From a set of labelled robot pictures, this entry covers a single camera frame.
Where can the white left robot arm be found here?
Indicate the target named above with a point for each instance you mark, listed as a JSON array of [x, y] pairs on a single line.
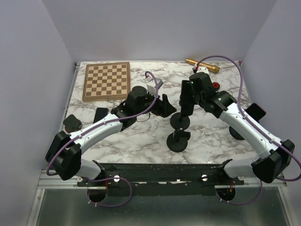
[[65, 153]]

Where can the black mounting rail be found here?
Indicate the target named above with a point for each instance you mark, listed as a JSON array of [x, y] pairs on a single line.
[[161, 179]]

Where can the gold cylinder tube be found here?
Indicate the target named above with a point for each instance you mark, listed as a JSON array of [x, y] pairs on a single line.
[[211, 68]]

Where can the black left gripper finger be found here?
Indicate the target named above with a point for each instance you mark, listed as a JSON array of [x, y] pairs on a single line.
[[167, 110], [165, 101]]

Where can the black phone stand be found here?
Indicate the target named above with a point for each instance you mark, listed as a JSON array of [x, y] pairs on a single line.
[[178, 140], [234, 134], [177, 121]]

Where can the black phone red case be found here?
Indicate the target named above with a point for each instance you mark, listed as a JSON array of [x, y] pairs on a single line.
[[256, 112]]

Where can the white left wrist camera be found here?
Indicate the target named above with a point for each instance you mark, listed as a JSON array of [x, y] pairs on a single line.
[[151, 86]]

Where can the small black dark mount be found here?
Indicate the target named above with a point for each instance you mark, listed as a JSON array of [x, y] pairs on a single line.
[[72, 124]]

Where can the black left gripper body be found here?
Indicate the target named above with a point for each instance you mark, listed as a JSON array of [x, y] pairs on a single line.
[[157, 109]]

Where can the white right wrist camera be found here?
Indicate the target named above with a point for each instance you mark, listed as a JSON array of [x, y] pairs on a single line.
[[200, 69]]

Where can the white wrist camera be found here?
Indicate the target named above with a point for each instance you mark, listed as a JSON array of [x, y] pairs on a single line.
[[200, 69], [151, 86]]

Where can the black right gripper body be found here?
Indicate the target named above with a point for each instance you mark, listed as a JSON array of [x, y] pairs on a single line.
[[198, 100]]

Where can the black phone blue edge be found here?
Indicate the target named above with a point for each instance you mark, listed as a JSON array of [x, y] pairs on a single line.
[[100, 114]]

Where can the black red knob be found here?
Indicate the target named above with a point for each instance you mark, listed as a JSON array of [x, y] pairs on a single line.
[[216, 86]]

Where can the wooden chessboard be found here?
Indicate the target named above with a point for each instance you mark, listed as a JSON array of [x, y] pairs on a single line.
[[108, 81]]

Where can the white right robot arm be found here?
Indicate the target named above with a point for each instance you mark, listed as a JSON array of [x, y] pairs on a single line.
[[273, 154]]

